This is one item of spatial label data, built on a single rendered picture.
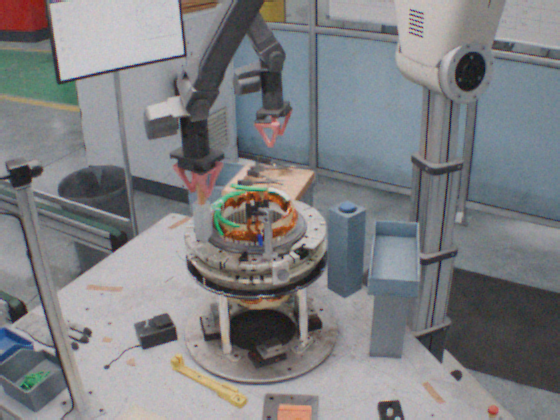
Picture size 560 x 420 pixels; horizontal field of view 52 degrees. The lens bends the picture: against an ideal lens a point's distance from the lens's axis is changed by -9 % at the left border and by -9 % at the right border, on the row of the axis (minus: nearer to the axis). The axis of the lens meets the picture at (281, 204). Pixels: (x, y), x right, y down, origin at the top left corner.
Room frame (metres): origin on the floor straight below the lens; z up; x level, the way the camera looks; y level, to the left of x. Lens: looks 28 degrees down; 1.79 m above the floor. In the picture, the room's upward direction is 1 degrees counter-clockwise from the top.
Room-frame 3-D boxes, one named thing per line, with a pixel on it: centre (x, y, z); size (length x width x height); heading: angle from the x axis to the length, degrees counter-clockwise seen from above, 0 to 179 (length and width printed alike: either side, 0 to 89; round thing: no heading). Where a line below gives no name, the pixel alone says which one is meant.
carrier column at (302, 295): (1.16, -0.04, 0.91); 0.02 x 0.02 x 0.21
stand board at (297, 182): (1.54, 0.03, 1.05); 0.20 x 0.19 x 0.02; 70
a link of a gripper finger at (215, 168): (1.18, 0.17, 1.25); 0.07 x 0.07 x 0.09; 54
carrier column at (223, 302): (1.13, 0.14, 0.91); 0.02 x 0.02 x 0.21
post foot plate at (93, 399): (0.95, 0.47, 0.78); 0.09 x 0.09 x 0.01; 35
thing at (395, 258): (1.17, -0.25, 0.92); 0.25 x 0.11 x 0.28; 169
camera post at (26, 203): (0.95, 0.47, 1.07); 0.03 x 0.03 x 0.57; 35
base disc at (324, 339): (1.23, 0.06, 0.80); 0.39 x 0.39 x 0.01
